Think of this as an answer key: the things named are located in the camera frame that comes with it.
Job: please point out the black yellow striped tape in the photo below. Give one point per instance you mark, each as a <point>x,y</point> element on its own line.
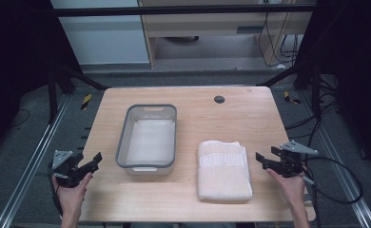
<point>290,97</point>
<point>86,102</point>

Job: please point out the white cabinet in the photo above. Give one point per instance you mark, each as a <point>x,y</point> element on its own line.
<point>104,38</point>

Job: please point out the black curtain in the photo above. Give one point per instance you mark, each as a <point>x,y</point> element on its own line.
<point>18,63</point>
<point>358,63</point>

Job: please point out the person's left hand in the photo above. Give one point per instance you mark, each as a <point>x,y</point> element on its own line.
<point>71,196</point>

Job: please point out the black metal stand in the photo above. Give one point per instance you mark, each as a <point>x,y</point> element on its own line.
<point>55,91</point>
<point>313,85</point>

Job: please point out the black horizontal frame bar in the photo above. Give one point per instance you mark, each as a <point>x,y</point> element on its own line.
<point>174,10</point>

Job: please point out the person's right hand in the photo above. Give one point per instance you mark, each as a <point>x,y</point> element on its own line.
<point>289,186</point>

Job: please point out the grey round table grommet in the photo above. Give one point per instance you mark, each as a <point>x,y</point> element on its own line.
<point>219,99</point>

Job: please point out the translucent plastic basin grey rim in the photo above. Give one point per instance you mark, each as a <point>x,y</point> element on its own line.
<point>150,142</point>

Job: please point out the light wooden desk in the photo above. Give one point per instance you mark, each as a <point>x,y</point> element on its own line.
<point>205,25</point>

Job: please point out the aluminium floor rail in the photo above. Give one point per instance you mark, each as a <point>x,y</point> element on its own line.
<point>31,164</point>
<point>342,177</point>

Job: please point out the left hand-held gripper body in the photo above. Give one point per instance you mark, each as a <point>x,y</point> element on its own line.
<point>67,164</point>

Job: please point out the folded pale pink towel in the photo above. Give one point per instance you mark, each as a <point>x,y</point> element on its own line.
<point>221,174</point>

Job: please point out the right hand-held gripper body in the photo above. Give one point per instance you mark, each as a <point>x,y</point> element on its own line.
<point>290,160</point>

